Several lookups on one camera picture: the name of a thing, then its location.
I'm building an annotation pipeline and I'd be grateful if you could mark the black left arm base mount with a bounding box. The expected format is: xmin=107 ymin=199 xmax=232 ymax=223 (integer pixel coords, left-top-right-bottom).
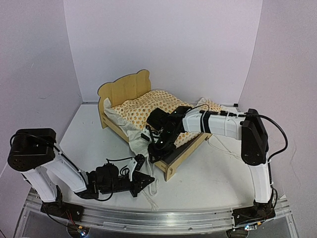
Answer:
xmin=41 ymin=185 xmax=84 ymax=222

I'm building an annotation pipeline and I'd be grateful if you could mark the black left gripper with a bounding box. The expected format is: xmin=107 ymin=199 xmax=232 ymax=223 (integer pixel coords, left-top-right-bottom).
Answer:
xmin=100 ymin=173 xmax=155 ymax=198

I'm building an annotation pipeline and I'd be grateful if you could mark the aluminium front rail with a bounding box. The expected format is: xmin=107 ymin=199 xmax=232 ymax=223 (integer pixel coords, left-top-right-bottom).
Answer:
xmin=23 ymin=195 xmax=290 ymax=233

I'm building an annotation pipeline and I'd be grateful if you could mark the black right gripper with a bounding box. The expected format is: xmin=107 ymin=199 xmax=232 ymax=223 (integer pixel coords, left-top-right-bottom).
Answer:
xmin=148 ymin=129 xmax=180 ymax=163

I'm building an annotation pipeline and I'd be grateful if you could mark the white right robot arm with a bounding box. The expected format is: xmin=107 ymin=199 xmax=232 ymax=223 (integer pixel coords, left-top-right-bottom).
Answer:
xmin=147 ymin=106 xmax=288 ymax=220

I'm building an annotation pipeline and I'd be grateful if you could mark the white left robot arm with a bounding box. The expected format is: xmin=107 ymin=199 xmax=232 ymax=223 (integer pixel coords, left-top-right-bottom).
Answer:
xmin=7 ymin=128 xmax=155 ymax=217

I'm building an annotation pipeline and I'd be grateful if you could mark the small duck print pillow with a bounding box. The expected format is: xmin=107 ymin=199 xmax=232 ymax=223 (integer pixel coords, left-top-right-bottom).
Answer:
xmin=196 ymin=97 xmax=230 ymax=112

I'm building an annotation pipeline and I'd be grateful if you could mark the duck print mattress cushion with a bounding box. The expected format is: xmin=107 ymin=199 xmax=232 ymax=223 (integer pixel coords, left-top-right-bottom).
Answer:
xmin=104 ymin=89 xmax=236 ymax=211

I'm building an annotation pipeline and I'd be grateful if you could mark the wooden pet bed frame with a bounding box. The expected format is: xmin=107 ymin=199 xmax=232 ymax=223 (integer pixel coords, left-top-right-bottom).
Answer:
xmin=98 ymin=69 xmax=211 ymax=181

